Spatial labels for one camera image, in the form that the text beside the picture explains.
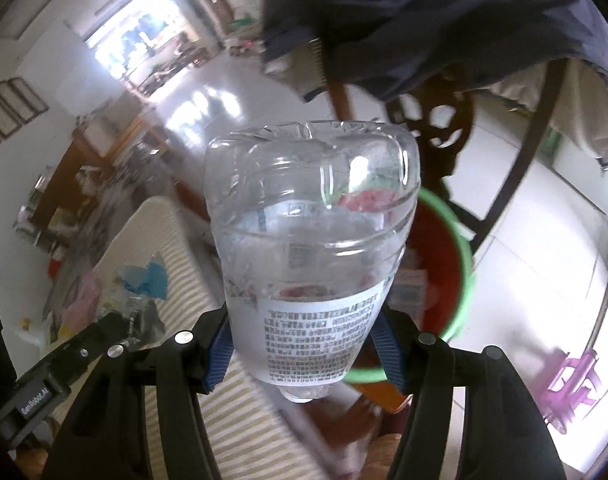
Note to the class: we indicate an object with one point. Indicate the beige striped woven mat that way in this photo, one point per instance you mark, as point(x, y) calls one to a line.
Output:
point(184, 270)

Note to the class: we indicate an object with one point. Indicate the brown wooden chair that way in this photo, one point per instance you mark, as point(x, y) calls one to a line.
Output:
point(69, 180)

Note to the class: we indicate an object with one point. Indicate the blue grey jacket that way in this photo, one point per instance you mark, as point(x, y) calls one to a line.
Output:
point(433, 15)

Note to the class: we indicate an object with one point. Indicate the clear plastic bottle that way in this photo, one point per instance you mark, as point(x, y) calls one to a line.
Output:
point(309, 260)

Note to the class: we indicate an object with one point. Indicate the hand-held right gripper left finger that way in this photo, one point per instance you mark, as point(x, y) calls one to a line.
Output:
point(219, 360)

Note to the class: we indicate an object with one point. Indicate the carved wooden chair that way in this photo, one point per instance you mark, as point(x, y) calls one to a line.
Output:
point(433, 125)

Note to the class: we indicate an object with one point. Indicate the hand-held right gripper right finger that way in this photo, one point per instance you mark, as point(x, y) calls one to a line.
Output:
point(389, 355)

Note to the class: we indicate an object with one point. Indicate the beige cloth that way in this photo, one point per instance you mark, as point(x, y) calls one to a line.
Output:
point(588, 115)

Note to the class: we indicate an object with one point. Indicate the blue plastic bag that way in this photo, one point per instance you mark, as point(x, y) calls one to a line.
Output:
point(151, 277)

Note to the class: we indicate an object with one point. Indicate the pink plastic bag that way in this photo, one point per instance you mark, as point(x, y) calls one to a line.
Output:
point(81, 300)

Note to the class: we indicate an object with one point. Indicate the red basin with green rim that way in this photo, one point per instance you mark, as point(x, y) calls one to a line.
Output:
point(443, 270)

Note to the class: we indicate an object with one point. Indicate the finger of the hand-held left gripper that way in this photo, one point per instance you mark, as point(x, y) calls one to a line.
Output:
point(79, 361)

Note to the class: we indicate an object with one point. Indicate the purple plastic stool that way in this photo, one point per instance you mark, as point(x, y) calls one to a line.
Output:
point(576, 390)

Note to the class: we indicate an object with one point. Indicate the dark framed wall picture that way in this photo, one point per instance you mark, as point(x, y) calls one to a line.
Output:
point(29, 99)
point(9, 107)

